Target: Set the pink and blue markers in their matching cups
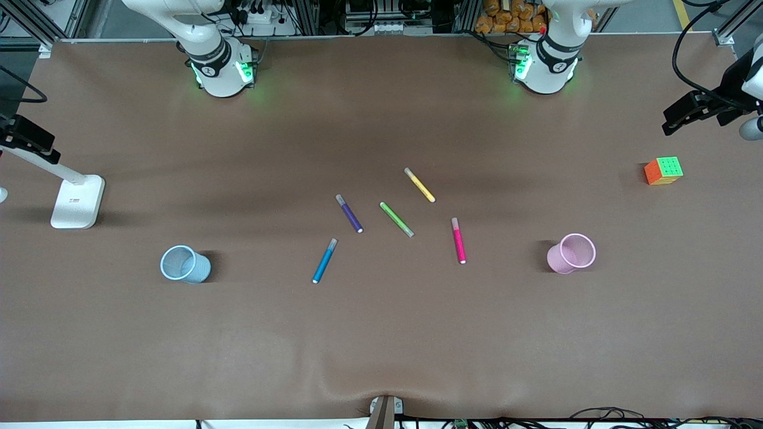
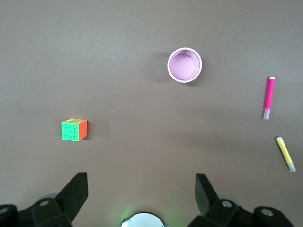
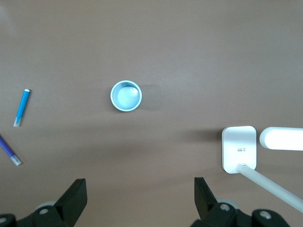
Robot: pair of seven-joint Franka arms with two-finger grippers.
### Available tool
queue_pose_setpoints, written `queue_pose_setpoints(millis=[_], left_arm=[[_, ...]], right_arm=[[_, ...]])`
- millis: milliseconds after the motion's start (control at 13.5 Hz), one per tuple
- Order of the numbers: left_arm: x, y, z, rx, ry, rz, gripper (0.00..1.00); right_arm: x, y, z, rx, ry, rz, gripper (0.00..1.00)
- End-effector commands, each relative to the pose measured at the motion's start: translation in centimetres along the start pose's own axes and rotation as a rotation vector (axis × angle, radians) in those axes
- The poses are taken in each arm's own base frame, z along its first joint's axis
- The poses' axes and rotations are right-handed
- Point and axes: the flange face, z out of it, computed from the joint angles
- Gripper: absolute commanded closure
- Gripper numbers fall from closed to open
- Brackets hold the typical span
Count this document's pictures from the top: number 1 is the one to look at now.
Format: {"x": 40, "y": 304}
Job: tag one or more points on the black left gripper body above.
{"x": 726, "y": 100}

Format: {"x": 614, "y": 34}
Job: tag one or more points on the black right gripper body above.
{"x": 18, "y": 132}

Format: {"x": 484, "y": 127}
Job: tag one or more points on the pink marker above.
{"x": 458, "y": 241}

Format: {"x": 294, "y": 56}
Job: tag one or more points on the blue marker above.
{"x": 325, "y": 261}

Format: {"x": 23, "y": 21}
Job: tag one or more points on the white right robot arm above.
{"x": 217, "y": 71}

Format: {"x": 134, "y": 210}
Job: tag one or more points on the colourful puzzle cube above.
{"x": 664, "y": 170}

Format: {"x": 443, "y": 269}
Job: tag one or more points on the pink mesh cup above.
{"x": 557, "y": 260}

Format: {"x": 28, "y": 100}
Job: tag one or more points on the blue mesh cup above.
{"x": 201, "y": 271}

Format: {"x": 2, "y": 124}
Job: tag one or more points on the pile of orange bags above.
{"x": 506, "y": 18}

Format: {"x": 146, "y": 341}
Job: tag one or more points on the white power strip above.
{"x": 262, "y": 21}

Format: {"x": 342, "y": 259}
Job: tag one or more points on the yellow marker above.
{"x": 420, "y": 186}

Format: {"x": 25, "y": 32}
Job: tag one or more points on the green marker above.
{"x": 396, "y": 218}

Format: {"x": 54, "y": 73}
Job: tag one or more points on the purple marker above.
{"x": 350, "y": 215}

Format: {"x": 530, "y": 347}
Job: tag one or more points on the brown table cover sheet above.
{"x": 381, "y": 333}

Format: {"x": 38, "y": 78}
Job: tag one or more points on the aluminium frame post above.
{"x": 723, "y": 37}

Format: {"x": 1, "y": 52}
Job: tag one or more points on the metal bracket with brown bar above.
{"x": 384, "y": 414}

